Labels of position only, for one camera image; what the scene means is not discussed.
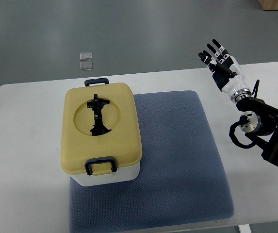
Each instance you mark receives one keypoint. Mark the yellow box lid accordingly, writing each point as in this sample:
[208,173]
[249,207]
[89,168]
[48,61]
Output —
[100,131]

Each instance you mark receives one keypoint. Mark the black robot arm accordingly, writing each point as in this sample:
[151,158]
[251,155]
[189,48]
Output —
[257,126]

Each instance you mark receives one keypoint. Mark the white storage box base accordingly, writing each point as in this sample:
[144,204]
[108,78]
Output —
[109,176]

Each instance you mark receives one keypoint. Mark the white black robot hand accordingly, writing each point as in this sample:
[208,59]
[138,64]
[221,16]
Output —
[226,72]

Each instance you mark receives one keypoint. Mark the blue grey padded mat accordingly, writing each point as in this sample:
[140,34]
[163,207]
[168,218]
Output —
[181,179]

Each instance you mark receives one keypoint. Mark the wooden box corner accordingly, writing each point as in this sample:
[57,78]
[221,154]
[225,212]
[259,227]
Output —
[269,5]

